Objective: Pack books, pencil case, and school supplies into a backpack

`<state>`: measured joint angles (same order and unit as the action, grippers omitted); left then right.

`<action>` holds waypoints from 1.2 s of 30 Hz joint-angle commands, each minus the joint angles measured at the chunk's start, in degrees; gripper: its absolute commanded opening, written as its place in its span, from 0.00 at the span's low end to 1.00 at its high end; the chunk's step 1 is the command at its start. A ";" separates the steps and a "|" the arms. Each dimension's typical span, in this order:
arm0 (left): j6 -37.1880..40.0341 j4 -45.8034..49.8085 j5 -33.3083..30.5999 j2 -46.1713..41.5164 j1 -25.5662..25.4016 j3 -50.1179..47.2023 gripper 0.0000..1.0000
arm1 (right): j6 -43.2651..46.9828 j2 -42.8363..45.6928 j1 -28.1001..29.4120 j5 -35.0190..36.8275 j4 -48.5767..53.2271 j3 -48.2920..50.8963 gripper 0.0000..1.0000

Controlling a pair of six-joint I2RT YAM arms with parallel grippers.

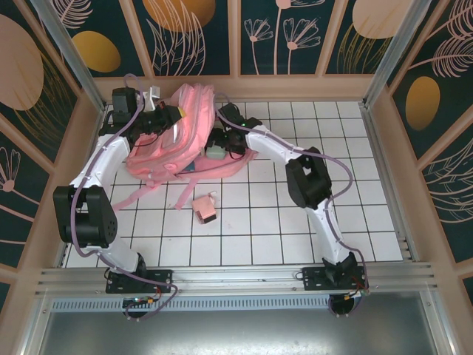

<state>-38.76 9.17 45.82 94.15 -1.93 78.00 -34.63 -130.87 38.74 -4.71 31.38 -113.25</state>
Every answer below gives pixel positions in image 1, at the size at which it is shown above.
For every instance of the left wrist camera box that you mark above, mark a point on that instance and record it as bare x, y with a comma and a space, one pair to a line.
151, 99

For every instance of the aluminium side rail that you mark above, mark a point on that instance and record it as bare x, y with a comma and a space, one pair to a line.
388, 185

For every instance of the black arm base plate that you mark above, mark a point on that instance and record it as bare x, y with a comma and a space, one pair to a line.
162, 279
312, 279

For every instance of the clear plastic ruler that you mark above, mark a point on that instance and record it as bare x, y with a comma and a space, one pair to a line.
392, 51

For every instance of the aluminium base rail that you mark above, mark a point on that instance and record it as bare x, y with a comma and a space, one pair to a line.
236, 275

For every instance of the aluminium corner post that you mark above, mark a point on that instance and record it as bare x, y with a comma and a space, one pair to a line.
79, 70

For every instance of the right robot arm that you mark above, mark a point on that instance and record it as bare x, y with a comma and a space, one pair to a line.
273, 146

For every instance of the pink backpack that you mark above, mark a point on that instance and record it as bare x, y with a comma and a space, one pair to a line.
192, 111

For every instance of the pink cube box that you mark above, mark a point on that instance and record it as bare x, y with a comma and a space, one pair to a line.
203, 207

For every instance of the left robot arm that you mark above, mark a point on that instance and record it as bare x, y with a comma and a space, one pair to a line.
99, 166

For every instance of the grey metal panel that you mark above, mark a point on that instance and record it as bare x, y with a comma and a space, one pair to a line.
236, 336

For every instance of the mint green case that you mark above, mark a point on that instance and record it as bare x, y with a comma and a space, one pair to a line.
216, 152

